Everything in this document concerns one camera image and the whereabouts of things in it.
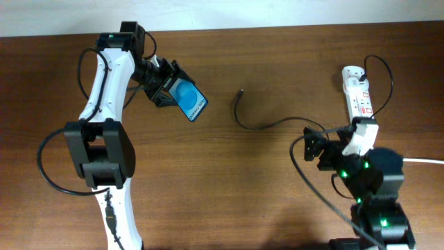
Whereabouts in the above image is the white power strip cord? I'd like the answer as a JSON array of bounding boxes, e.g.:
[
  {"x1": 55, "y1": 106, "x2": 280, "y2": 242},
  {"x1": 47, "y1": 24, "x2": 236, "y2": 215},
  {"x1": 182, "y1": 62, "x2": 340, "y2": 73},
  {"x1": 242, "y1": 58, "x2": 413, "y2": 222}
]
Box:
[{"x1": 402, "y1": 158, "x2": 444, "y2": 165}]

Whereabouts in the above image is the white power strip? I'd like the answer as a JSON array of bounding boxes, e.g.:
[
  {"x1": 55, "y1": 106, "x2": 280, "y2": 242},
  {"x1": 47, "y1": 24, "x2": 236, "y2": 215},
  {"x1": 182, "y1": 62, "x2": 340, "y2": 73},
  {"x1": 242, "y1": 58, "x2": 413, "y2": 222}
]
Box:
[{"x1": 341, "y1": 66, "x2": 374, "y2": 121}]

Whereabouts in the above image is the black USB charger cable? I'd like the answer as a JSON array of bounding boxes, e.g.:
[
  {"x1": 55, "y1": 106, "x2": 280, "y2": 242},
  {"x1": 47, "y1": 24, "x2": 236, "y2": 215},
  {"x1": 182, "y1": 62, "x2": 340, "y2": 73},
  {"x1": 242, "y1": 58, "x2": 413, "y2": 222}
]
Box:
[{"x1": 233, "y1": 54, "x2": 395, "y2": 131}]

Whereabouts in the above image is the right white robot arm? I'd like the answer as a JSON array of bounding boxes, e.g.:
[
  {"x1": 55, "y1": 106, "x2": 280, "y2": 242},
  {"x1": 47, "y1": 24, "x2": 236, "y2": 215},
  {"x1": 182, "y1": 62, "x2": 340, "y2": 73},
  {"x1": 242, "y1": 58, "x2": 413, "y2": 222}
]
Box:
[{"x1": 301, "y1": 123, "x2": 416, "y2": 249}]

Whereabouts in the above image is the blue Galaxy smartphone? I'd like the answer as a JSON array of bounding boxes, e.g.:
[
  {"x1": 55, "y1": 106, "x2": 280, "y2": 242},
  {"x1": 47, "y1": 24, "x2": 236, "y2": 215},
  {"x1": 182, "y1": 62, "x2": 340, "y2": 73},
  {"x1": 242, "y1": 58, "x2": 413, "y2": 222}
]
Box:
[{"x1": 169, "y1": 78, "x2": 208, "y2": 122}]

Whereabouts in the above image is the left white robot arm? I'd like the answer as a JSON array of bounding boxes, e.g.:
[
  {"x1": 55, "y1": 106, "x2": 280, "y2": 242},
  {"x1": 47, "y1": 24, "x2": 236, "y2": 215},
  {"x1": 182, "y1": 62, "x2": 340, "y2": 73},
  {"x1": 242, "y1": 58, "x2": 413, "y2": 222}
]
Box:
[{"x1": 64, "y1": 22, "x2": 208, "y2": 249}]

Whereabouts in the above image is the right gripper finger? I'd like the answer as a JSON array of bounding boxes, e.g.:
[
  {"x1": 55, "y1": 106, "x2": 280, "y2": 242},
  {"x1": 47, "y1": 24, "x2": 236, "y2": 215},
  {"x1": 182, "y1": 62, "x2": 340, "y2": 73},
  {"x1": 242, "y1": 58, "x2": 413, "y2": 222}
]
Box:
[
  {"x1": 303, "y1": 126, "x2": 327, "y2": 140},
  {"x1": 304, "y1": 139, "x2": 325, "y2": 161}
]

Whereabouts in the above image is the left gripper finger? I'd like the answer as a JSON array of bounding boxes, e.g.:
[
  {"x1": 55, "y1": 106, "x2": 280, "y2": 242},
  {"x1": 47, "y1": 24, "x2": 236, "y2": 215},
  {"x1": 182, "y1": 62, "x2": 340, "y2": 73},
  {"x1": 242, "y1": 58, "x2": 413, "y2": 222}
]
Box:
[
  {"x1": 154, "y1": 91, "x2": 178, "y2": 107},
  {"x1": 171, "y1": 60, "x2": 195, "y2": 85}
]

